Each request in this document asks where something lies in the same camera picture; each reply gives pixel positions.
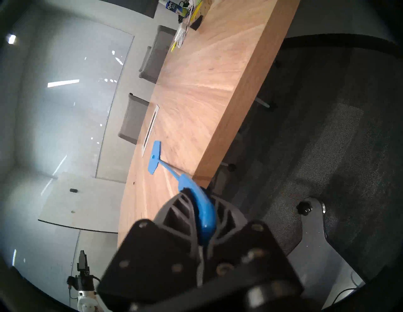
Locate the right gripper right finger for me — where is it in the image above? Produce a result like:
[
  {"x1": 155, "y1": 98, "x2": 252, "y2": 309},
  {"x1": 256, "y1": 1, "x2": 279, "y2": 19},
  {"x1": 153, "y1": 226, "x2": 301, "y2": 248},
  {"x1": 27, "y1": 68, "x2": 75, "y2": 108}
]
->
[{"x1": 204, "y1": 194, "x2": 304, "y2": 288}]

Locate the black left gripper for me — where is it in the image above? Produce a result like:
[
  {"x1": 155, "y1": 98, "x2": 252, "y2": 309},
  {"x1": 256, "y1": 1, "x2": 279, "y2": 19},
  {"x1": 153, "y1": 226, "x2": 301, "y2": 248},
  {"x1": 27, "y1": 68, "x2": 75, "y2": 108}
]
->
[{"x1": 74, "y1": 250, "x2": 95, "y2": 292}]

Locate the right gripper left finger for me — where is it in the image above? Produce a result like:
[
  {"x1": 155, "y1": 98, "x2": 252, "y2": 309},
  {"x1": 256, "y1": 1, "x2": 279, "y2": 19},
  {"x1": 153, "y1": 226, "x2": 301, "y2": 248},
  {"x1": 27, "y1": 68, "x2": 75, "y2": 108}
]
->
[{"x1": 96, "y1": 188, "x2": 202, "y2": 303}]

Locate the blue plastic fly swatter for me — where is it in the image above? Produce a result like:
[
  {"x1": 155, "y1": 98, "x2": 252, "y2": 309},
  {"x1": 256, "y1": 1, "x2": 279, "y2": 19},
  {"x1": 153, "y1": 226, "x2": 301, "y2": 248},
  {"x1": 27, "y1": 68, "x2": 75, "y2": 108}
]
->
[{"x1": 148, "y1": 141, "x2": 218, "y2": 246}]

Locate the white mobile whiteboard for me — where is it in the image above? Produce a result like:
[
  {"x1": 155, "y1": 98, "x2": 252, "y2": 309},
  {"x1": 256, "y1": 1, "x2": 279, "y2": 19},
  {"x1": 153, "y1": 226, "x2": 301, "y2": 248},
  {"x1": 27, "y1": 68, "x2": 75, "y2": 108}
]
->
[{"x1": 38, "y1": 171, "x2": 126, "y2": 234}]

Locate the silver table power outlet box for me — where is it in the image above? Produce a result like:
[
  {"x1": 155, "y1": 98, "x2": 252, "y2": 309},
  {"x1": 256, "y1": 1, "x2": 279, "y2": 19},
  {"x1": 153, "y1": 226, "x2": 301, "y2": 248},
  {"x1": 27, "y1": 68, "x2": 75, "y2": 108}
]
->
[{"x1": 142, "y1": 104, "x2": 160, "y2": 157}]

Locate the grey mesh chair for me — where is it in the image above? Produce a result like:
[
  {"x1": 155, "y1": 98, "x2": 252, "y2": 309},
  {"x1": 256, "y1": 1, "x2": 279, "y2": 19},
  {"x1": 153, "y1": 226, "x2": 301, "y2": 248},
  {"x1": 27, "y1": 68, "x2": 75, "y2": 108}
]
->
[
  {"x1": 118, "y1": 93, "x2": 150, "y2": 145},
  {"x1": 140, "y1": 25, "x2": 177, "y2": 84}
]

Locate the whiteboard cleaner spray bottle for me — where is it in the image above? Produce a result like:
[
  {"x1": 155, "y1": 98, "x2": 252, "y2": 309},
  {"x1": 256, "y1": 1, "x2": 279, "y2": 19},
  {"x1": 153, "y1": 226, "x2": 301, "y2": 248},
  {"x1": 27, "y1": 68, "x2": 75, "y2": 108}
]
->
[{"x1": 157, "y1": 0, "x2": 189, "y2": 16}]

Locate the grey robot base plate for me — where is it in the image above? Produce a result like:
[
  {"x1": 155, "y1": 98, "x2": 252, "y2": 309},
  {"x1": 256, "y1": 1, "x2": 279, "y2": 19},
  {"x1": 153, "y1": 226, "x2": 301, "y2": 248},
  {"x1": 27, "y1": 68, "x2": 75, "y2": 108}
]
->
[{"x1": 287, "y1": 198, "x2": 366, "y2": 310}]

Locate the large wall glass whiteboard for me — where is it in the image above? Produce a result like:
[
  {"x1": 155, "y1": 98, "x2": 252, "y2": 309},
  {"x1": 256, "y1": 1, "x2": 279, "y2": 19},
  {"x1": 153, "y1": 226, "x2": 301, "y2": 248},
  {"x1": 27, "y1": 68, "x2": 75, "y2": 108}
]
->
[{"x1": 19, "y1": 13, "x2": 135, "y2": 180}]

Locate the white charging cable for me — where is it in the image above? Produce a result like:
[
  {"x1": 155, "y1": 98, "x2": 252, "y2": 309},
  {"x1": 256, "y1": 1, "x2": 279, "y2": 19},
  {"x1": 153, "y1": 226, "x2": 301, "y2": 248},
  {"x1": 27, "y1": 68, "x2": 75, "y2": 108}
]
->
[{"x1": 173, "y1": 19, "x2": 192, "y2": 47}]

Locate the black wall television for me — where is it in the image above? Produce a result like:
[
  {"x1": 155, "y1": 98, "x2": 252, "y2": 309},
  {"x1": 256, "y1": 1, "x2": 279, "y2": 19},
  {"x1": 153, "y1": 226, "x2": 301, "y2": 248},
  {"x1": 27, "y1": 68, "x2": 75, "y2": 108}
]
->
[{"x1": 101, "y1": 0, "x2": 159, "y2": 19}]

